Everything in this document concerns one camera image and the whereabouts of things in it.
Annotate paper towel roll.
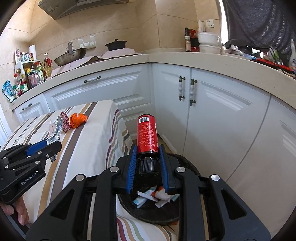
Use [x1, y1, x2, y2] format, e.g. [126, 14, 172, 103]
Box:
[29, 44, 37, 61]

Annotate pink stove cover cloth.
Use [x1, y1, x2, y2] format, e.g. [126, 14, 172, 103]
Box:
[51, 48, 140, 78]

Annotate silver foil wrapper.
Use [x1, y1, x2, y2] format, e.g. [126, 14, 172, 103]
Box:
[47, 115, 62, 145]

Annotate clear orange dotted wrapper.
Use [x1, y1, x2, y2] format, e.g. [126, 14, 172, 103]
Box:
[48, 121, 57, 137]

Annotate black trash bin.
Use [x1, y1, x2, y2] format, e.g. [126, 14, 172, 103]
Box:
[117, 148, 200, 225]

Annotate blue white snack bag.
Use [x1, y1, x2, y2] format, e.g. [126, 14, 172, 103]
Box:
[2, 80, 15, 103]

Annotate cabinet door handle right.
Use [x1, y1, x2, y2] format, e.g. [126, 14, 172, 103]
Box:
[189, 79, 198, 106]

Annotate person's left hand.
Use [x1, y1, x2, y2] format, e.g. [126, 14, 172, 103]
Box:
[1, 196, 29, 226]

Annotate green lid seasoning jar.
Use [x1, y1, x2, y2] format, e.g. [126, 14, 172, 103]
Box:
[20, 81, 28, 94]

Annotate dark sauce bottle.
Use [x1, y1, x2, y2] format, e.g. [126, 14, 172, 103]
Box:
[184, 27, 191, 52]

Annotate light blue sachet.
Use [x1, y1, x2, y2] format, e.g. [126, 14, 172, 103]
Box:
[132, 186, 158, 208]

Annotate white spice rack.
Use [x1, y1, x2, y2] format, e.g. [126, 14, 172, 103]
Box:
[14, 60, 39, 77]

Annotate wall power socket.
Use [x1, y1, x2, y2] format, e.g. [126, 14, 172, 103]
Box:
[206, 19, 214, 28]

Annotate range hood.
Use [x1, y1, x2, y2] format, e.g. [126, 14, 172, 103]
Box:
[38, 0, 129, 20]

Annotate dark grey hanging cloth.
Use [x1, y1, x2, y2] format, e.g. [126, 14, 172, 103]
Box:
[222, 0, 295, 66]

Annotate red spray can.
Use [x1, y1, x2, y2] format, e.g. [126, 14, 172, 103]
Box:
[137, 114, 159, 176]

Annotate white stacked bowls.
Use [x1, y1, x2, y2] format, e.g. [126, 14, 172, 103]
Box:
[198, 32, 221, 54]

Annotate cabinet door handle left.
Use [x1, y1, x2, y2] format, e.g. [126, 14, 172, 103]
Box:
[178, 76, 186, 101]

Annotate middle drawer handle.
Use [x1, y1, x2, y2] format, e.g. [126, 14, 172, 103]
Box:
[83, 76, 102, 83]

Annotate cabinet door handle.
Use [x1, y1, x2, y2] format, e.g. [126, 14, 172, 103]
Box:
[189, 79, 198, 106]
[178, 76, 186, 101]

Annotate cooking oil bottle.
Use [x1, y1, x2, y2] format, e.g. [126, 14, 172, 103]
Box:
[44, 53, 53, 78]

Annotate black casserole pot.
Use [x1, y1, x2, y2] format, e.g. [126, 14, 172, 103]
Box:
[106, 39, 127, 51]

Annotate red checkered ribbon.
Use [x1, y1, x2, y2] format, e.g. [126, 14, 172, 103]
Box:
[61, 111, 71, 133]

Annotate steel frying pan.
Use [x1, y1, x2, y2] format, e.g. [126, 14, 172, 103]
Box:
[54, 41, 87, 67]

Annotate striped tablecloth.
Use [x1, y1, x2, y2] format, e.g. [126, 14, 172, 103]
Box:
[1, 100, 179, 240]

